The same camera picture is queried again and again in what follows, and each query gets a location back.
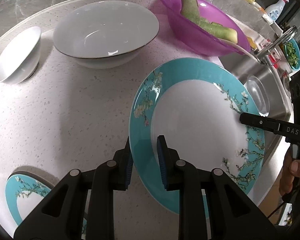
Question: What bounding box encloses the teal floral plate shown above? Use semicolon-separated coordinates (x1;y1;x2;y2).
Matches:
5;172;53;225
129;57;265;213

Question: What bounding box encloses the small white bowl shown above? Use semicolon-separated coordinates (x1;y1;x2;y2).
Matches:
0;26;42;85

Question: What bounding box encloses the teal bowl of greens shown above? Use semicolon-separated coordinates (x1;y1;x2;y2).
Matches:
283;38;300;70

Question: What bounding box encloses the white spoon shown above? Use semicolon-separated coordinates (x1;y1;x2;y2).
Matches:
230;42;259;62

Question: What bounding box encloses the purple plastic bowl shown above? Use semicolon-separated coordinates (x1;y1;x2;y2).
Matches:
160;0;250;56

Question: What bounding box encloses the clear glass bowl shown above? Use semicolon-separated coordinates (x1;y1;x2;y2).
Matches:
245;75;270;117

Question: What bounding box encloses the yellow sponge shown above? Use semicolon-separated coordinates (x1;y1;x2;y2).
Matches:
246;36;257;50

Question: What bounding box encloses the peeled green stem vegetable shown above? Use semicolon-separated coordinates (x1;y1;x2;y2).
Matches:
180;0;238;44

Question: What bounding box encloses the white spray bottle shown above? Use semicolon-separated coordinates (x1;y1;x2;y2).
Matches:
265;0;289;21

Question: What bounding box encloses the person's hand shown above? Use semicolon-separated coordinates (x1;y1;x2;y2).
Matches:
279;147;300;196

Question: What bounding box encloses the chrome faucet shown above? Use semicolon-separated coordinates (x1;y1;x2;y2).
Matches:
255;25;298;63

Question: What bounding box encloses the large white bowl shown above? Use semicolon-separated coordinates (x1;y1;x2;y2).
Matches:
53;1;160;69

